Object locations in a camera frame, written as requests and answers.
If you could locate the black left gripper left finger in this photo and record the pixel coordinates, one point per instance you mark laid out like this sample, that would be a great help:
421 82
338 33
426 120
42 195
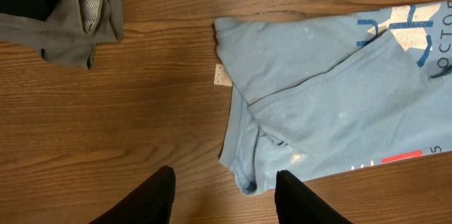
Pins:
149 203

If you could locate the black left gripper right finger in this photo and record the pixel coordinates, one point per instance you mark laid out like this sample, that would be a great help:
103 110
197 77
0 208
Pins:
297 204

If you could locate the light blue printed t-shirt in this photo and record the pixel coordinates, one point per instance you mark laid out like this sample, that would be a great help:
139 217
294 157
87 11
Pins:
327 95

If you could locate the folded grey garment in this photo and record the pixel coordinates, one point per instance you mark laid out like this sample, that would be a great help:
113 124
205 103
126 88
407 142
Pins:
71 33

